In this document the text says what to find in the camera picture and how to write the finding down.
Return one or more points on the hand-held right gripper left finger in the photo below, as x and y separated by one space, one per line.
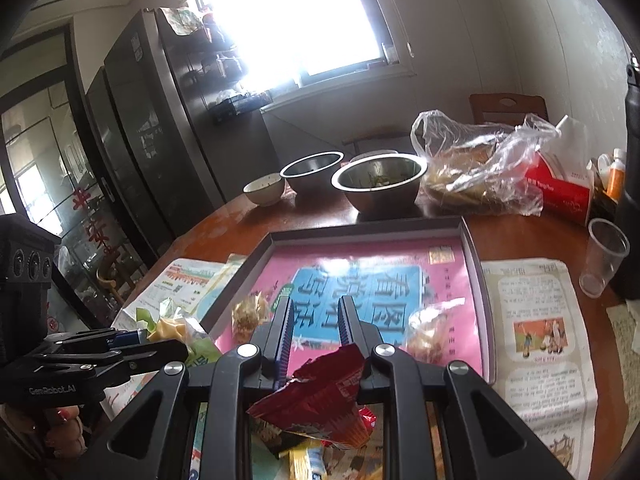
286 330

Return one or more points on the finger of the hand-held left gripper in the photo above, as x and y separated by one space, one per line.
125 338
145 355

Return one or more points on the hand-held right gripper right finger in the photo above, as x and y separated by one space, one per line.
345 327

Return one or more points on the round biscuit packet green label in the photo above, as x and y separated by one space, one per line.
205 355

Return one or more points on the red snack packet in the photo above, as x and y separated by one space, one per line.
320 395

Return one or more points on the cardboard box with pink lining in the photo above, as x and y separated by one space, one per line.
380 255

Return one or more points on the person's left hand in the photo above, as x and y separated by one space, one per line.
57 422

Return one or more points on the light green snack packet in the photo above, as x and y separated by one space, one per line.
146 317

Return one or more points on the yellow wrapped snack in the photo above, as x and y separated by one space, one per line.
175 330

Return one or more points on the clear wrapped pastry snack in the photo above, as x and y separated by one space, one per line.
247 317
425 335

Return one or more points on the yellow foil snack packet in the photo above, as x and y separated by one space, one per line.
306 462

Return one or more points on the large steel bowl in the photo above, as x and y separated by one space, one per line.
380 195

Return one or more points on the white ceramic bowl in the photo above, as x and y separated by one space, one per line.
264 192

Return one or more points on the glass door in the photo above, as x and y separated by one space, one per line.
50 160

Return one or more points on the medium steel bowl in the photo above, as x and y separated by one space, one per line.
307 180

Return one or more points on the printed newspaper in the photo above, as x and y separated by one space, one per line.
540 310

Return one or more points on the clear plastic bag with food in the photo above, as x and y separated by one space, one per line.
475 175

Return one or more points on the dark refrigerator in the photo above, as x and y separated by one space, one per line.
145 125

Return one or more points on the red tissue box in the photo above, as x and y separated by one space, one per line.
560 195

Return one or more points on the clear plastic cup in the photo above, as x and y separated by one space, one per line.
602 260

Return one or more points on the wooden chair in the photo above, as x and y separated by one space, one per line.
505 105

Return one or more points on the orange bottle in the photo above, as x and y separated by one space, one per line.
615 180

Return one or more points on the window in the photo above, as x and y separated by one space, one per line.
300 20

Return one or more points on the crumpled printed bag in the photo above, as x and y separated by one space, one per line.
180 20

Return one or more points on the black thermos flask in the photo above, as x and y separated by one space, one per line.
631 160

